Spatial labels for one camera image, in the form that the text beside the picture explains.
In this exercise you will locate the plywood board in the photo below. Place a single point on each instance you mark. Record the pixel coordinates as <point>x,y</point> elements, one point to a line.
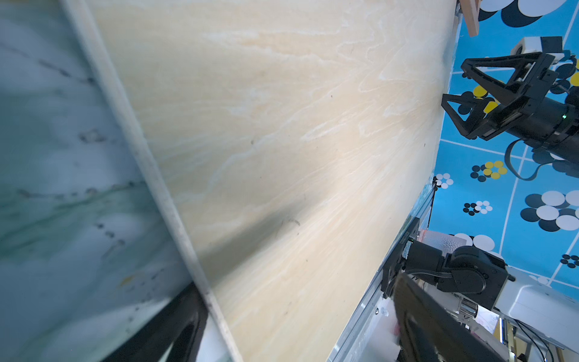
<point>285,143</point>

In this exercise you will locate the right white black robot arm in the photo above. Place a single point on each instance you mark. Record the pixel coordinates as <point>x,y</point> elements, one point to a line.
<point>486,280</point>

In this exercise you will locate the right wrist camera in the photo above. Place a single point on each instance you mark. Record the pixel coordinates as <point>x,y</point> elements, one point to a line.
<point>540,44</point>

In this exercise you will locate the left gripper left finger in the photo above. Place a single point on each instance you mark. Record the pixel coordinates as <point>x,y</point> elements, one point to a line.
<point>176,331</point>

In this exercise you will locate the wooden easel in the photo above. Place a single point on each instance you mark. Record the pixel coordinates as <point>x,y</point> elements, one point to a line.
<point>470,10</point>

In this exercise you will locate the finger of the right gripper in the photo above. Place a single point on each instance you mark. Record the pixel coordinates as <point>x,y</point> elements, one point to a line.
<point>475,118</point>
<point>505,80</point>

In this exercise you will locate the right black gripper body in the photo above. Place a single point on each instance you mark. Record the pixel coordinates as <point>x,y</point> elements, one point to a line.
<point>524,109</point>

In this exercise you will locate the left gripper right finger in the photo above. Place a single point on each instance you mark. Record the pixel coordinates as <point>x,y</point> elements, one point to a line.
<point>428,332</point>

